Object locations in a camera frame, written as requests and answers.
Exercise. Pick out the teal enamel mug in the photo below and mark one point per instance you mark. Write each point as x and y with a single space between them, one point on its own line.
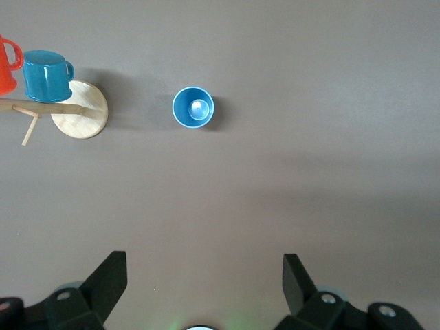
44 79

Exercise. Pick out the red mug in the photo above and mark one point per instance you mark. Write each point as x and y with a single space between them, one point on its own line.
5 68

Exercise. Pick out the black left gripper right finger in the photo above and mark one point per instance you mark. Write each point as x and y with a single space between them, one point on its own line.
302 292

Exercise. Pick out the wooden mug tree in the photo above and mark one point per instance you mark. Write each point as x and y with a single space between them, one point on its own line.
86 117

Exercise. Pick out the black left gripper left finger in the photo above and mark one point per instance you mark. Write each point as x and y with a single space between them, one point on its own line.
93 295

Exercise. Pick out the blue plastic cup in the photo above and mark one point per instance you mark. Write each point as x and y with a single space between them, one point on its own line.
182 117

